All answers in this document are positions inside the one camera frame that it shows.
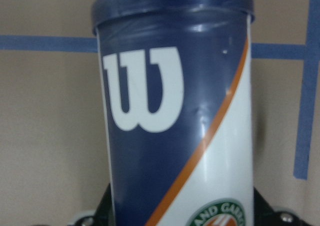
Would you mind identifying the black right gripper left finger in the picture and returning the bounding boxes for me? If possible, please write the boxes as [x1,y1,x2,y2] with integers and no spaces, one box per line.
[69,184,116,225]

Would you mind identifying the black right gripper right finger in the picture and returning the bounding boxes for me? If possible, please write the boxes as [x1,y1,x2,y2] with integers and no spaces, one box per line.
[253,186,320,226]

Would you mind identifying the Wilson tennis ball can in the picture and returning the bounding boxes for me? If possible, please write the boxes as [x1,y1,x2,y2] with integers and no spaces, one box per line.
[91,0,254,225]

